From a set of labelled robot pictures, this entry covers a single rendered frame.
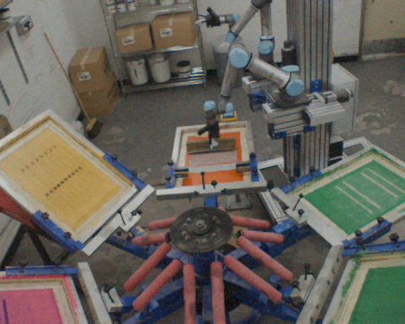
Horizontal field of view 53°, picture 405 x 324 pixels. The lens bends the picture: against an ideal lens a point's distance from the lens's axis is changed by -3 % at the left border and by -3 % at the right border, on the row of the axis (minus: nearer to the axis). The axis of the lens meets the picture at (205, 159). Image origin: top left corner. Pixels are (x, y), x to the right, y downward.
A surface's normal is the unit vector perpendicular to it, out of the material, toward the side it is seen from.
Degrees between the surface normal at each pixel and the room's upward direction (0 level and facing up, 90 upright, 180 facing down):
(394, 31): 90
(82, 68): 89
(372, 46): 90
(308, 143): 90
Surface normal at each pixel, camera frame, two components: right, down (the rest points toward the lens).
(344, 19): -0.03, 0.59
